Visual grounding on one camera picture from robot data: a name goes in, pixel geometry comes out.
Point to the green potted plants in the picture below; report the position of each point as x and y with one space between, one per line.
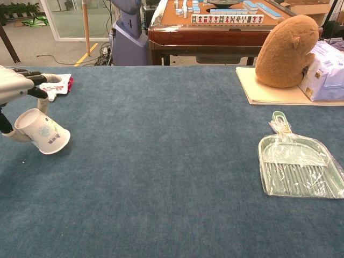
16 10

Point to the wooden pole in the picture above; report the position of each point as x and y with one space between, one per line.
86 27

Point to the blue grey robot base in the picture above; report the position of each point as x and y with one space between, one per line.
129 48

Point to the brown plush toy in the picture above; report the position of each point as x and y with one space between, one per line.
285 53

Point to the stacked mahjong tile cluster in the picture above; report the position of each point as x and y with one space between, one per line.
185 8

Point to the blue white mahjong tile wall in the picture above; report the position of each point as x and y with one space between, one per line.
270 11
228 11
251 6

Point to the mahjong tile row face up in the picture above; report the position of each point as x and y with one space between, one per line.
228 18

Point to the green dustpan in plastic bag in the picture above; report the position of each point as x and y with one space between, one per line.
295 166

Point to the green bag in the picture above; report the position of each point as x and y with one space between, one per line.
35 21

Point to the dark slanted leg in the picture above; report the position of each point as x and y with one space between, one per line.
9 45

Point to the white spout pouch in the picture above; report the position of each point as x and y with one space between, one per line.
60 86

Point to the cardboard box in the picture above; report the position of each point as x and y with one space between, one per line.
309 10

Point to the white blue tissue pack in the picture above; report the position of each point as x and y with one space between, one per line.
328 78

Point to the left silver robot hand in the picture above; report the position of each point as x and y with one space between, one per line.
13 86

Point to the teal table mat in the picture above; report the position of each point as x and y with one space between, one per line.
161 161

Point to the white paper cup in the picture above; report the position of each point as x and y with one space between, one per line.
51 134

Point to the brown mahjong table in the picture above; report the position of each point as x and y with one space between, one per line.
201 33

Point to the beige flat board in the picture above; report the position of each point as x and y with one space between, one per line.
250 88

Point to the white framed glass partition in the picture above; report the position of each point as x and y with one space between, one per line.
56 21

